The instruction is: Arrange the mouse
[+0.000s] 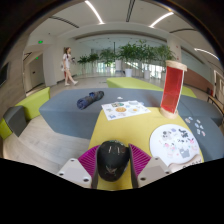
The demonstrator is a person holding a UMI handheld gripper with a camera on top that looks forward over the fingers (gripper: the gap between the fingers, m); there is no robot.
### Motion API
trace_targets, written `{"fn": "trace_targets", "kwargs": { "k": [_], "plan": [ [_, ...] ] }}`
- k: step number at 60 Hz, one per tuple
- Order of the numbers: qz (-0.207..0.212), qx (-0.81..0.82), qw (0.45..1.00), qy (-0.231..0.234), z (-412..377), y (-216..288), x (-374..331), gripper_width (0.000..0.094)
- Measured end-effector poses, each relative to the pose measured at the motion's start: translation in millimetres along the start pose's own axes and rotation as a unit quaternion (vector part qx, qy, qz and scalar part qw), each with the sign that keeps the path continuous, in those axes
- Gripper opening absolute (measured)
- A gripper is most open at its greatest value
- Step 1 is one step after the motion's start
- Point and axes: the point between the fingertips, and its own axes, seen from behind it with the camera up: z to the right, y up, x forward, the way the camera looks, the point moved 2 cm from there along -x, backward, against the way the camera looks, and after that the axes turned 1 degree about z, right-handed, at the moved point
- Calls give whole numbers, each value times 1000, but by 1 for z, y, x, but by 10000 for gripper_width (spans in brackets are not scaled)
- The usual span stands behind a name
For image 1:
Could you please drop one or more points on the red cylinder with wooden ends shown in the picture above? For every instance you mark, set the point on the red cylinder with wooden ends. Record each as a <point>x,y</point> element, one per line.
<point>172,88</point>

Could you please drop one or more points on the large grey bench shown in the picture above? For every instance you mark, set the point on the large grey bench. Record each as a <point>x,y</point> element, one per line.
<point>66,113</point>

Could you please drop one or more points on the black wall monitor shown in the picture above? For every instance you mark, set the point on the black wall monitor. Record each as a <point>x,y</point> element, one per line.
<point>3,75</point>

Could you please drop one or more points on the small cartoon sticker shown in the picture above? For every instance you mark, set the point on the small cartoon sticker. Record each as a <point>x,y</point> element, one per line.
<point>119,98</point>
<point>203,133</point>
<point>141,103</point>
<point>190,118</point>
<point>201,127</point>
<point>187,120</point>
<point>199,121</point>
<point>198,131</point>
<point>196,125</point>

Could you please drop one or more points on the wooden frame bench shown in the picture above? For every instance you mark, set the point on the wooden frame bench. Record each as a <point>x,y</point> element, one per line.
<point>215,103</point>

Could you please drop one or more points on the green exit sign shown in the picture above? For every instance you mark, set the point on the green exit sign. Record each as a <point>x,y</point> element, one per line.
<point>40,41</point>
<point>36,57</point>

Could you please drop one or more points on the round white printed mouse pad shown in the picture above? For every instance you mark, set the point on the round white printed mouse pad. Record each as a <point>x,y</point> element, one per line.
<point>173,141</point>

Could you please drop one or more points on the group of potted plants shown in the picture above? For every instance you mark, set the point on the group of potted plants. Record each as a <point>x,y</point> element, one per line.
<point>130,55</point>

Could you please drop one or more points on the dark grey seat block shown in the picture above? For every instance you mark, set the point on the dark grey seat block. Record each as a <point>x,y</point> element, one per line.
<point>15,120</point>

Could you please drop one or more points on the lime green seat block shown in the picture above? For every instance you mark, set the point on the lime green seat block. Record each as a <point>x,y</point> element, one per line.
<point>33,105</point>

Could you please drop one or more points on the lime green bench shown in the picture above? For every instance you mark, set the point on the lime green bench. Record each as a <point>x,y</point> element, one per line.
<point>189,92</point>
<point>130,82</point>

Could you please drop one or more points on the person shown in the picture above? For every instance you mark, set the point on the person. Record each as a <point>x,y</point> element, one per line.
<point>67,63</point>

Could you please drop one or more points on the group of ceiling strip lights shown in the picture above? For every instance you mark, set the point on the group of ceiling strip lights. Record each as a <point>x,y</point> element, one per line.
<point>95,12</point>

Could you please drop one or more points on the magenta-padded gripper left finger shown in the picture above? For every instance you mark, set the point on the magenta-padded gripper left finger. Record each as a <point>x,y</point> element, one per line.
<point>75,171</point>

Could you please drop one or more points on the white sticker sheet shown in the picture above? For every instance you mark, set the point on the white sticker sheet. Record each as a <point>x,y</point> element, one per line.
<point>125,110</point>

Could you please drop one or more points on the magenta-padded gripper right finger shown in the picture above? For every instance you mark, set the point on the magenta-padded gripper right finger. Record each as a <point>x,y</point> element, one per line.
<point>151,171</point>

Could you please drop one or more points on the black computer mouse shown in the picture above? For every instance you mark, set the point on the black computer mouse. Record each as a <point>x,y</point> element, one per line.
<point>113,160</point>

